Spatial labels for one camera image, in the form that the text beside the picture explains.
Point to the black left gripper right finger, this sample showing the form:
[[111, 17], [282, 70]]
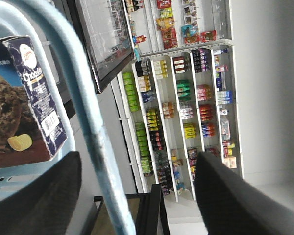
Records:
[[231, 206]]

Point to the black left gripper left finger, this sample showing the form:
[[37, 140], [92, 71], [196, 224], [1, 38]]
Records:
[[46, 205]]

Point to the chocolate cookie box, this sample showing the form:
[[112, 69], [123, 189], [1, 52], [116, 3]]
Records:
[[31, 129]]

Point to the light blue plastic basket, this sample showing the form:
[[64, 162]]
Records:
[[14, 18]]

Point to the dark wooden display stand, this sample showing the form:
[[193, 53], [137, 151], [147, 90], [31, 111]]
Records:
[[147, 209]]

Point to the white drinks shelving unit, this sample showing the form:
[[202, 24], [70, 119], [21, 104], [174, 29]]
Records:
[[175, 106]]

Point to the far white chest freezer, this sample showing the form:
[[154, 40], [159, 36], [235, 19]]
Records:
[[103, 28]]

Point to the white snack pegboard shelf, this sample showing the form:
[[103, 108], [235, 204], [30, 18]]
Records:
[[158, 26]]

